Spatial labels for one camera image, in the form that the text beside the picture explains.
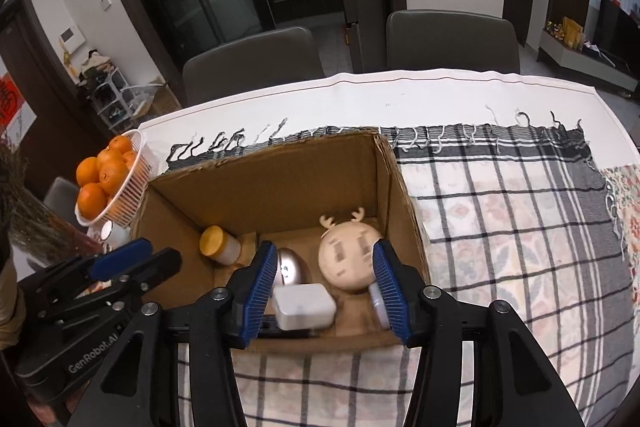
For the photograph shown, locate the white jar orange lid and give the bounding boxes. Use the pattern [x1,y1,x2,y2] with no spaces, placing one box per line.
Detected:
[198,225,241,265]

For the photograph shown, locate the grey chair right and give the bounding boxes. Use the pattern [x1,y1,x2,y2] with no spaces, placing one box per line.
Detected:
[386,10,521,74]

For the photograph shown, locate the white square charger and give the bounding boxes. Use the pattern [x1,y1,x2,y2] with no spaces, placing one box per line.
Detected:
[271,283,337,332]

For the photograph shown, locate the small white cylinder device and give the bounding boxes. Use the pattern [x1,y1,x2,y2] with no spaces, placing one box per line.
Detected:
[100,221,129,249]

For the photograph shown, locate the black television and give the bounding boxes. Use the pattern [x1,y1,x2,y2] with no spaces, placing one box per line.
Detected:
[593,0,639,77]

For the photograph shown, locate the red fu calendar poster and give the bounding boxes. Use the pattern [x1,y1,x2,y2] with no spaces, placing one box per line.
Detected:
[0,62,37,147]

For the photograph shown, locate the grey chair left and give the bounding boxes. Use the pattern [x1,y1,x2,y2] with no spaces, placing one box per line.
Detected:
[182,26,324,106]

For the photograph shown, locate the grey plaid cloth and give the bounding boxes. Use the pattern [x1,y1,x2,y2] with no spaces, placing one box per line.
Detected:
[164,110,637,427]

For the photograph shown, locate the white fruit basket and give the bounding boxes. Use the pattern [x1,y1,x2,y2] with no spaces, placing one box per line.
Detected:
[75,130,158,228]

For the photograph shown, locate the beige deer doll head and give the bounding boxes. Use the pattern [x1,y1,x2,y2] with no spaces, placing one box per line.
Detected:
[318,207,382,293]

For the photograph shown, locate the patterned floral table mat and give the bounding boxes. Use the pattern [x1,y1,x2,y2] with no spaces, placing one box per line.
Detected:
[602,164,640,273]

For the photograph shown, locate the orange back right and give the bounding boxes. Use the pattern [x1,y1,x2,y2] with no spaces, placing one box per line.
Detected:
[76,156,99,187]

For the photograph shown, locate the white tv cabinet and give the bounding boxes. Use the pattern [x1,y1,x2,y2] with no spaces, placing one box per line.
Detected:
[539,31,639,92]

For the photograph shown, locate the brown cardboard box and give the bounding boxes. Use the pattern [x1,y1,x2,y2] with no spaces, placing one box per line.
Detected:
[131,130,428,355]

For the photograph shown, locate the silver oval metal case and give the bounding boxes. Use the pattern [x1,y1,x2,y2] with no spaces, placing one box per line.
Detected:
[273,248,310,287]

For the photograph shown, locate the orange front left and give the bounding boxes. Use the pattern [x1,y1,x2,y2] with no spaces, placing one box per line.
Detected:
[77,182,107,220]

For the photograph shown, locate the grey chair near vase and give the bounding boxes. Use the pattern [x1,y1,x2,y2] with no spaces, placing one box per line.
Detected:
[43,176,86,232]

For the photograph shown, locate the white shoe rack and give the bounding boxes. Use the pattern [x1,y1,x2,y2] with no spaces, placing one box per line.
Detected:
[88,68,134,134]

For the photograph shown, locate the round blue white tin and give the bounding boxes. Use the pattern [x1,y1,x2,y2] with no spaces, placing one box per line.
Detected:
[368,282,390,329]

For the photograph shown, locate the dried purple flowers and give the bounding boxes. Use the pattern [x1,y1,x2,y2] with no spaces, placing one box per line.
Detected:
[1,138,102,265]

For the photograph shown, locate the orange low small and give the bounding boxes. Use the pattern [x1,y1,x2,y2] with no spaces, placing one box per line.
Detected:
[108,134,134,155]

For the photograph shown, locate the orange front right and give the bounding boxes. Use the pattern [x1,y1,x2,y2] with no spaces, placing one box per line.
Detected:
[99,159,129,196]

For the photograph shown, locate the orange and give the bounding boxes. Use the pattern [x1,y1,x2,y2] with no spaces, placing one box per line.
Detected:
[77,182,107,220]
[76,156,99,187]
[99,159,129,196]

